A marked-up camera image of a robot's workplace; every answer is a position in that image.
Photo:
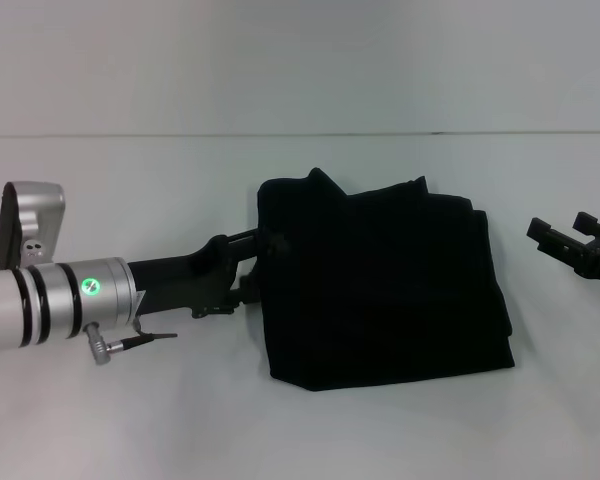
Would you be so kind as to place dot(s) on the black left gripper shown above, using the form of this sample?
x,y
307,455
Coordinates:
x,y
185,280

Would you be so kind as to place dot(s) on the black t-shirt with FREE print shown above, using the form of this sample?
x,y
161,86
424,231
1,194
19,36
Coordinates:
x,y
380,280

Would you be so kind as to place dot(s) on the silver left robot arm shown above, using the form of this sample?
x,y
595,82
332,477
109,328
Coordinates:
x,y
55,300

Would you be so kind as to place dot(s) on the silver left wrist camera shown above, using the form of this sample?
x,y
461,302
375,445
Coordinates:
x,y
30,225

